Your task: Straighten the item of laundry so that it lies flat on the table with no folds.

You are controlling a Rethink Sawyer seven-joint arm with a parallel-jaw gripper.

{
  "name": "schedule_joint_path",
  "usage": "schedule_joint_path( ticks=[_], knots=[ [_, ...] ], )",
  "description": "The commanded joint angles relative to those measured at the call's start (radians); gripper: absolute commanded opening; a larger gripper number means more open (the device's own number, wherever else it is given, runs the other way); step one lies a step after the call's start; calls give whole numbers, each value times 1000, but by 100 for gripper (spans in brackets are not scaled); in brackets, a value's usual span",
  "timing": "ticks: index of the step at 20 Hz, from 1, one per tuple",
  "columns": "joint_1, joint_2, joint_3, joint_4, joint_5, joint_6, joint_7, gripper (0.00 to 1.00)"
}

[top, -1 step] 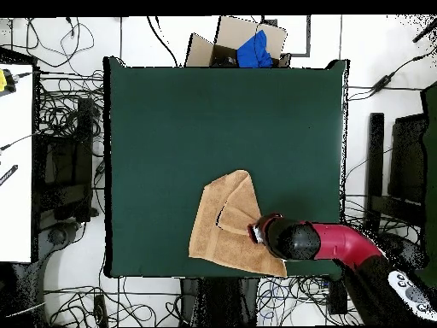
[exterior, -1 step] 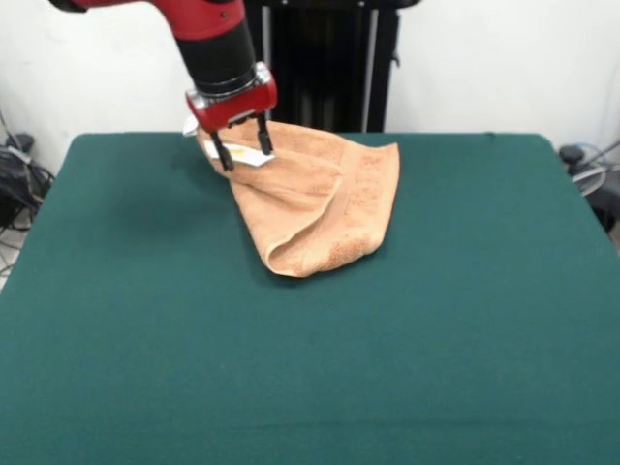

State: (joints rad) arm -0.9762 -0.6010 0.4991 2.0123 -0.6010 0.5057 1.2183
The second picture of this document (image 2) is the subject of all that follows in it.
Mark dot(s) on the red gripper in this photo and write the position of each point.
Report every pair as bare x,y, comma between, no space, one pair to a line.
232,109

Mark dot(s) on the tan terry towel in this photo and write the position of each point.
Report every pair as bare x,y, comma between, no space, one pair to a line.
339,203

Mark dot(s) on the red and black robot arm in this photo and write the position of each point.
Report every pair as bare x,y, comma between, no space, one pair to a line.
213,43

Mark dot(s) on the dark green table cloth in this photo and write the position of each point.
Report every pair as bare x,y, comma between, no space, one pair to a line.
145,339

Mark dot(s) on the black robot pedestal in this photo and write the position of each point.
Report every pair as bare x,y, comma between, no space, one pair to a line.
329,72

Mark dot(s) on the black round pedestal foot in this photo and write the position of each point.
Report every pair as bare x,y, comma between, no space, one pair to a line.
25,141
571,154

